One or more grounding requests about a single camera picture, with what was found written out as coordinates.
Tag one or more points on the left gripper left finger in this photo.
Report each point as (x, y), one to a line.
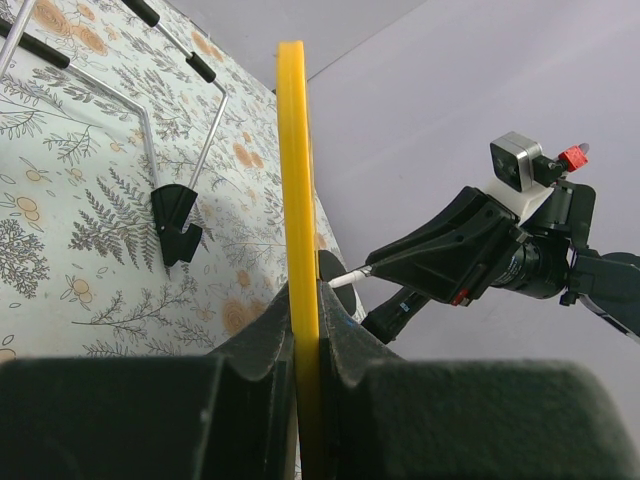
(252, 432)

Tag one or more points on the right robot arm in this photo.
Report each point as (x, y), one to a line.
(607, 285)

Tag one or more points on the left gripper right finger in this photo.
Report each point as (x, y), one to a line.
(348, 353)

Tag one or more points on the yellow framed whiteboard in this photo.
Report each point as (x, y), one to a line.
(300, 229)

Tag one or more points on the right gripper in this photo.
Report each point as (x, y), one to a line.
(438, 259)

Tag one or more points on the floral table mat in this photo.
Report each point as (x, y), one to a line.
(141, 202)

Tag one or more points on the black toy gun orange tip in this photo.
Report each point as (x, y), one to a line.
(387, 320)

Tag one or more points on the red whiteboard marker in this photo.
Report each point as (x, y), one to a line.
(350, 277)

